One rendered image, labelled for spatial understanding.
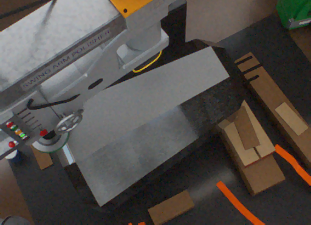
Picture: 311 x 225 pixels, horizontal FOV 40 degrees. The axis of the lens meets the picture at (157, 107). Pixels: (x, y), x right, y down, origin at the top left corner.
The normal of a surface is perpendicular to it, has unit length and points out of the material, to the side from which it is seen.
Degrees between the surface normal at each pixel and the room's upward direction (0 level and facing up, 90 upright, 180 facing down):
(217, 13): 0
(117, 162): 45
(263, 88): 0
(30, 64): 0
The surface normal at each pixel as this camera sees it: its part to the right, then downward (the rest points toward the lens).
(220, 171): -0.04, -0.35
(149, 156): 0.32, 0.32
